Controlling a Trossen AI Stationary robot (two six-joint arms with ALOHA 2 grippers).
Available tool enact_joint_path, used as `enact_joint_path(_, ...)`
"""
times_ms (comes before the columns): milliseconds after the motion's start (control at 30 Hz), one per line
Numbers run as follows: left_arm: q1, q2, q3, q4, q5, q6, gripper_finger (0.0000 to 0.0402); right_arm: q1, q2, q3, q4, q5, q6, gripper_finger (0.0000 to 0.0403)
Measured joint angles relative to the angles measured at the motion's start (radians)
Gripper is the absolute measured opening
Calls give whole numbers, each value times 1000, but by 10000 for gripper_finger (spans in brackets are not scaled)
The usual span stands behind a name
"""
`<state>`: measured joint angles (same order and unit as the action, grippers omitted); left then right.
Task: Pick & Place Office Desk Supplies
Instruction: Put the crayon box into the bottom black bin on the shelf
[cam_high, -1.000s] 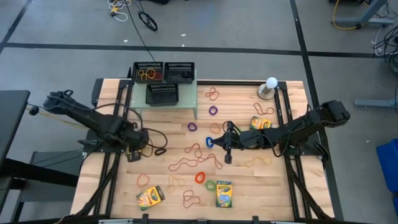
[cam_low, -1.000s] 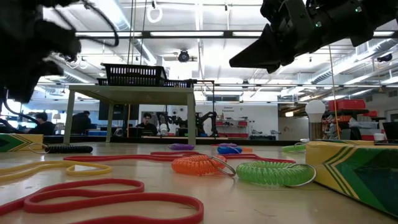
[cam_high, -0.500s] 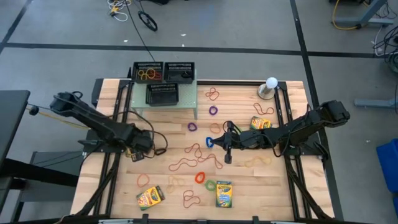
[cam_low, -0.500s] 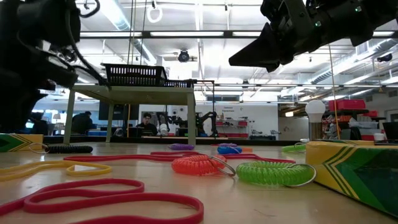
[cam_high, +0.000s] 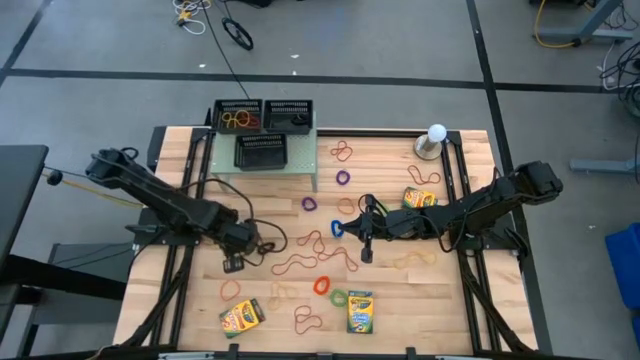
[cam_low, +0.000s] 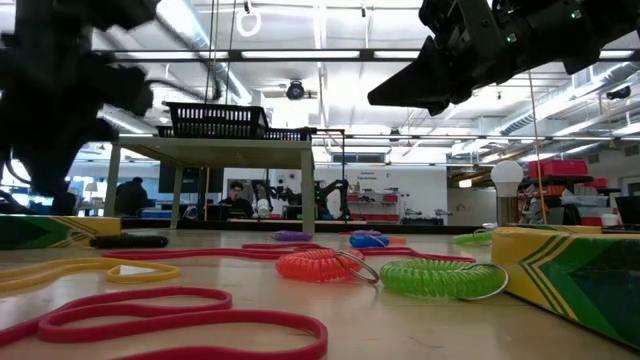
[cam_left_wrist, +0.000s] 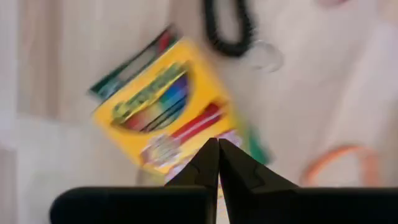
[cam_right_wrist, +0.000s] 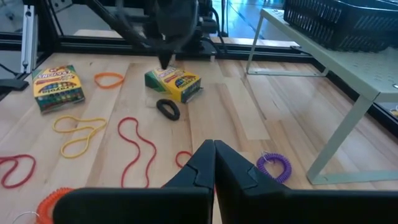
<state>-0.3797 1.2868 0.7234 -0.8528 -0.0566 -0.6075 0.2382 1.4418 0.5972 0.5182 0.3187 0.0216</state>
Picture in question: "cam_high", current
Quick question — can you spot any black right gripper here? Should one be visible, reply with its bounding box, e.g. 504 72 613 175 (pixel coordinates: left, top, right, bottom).
343 193 419 265

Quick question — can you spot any red rubber band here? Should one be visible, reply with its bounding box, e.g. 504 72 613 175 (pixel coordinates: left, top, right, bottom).
270 253 319 277
293 304 324 336
296 228 327 256
319 246 361 273
329 139 354 163
233 109 262 129
406 164 442 187

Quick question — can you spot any yellow green crayon box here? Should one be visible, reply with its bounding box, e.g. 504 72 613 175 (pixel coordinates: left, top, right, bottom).
346 289 375 335

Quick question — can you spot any black plastic mesh basket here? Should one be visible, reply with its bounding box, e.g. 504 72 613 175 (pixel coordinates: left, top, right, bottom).
262 98 315 136
233 132 289 173
211 98 264 136

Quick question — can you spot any black side desk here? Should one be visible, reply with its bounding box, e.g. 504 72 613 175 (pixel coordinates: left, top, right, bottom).
0 144 127 360

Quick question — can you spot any green perforated metal shelf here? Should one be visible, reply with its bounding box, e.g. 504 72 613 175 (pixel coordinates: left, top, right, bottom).
209 110 319 194

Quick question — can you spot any white bulb on metal stand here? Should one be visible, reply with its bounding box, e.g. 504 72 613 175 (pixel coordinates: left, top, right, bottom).
413 123 449 161

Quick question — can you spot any grey metal foot bar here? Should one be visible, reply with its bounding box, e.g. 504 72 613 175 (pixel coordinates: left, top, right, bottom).
569 155 640 177

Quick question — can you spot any blue plastic bin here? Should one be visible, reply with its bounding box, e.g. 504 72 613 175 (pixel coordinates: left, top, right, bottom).
604 227 640 311

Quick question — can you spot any thin black cable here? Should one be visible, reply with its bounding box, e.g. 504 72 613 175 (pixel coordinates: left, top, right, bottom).
201 0 251 100

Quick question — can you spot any black wheel ring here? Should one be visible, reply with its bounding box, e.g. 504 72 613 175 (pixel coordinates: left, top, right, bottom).
221 17 255 52

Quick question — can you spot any white yellow cable bundle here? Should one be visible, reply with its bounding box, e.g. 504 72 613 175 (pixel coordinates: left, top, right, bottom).
172 0 211 36

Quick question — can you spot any yellow power cable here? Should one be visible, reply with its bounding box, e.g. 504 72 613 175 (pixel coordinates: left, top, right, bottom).
532 0 581 50

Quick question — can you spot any black cable tangle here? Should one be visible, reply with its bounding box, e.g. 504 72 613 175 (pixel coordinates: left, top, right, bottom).
598 39 640 121

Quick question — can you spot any grey desk leg frame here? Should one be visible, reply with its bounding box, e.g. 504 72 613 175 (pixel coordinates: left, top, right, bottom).
537 0 636 44

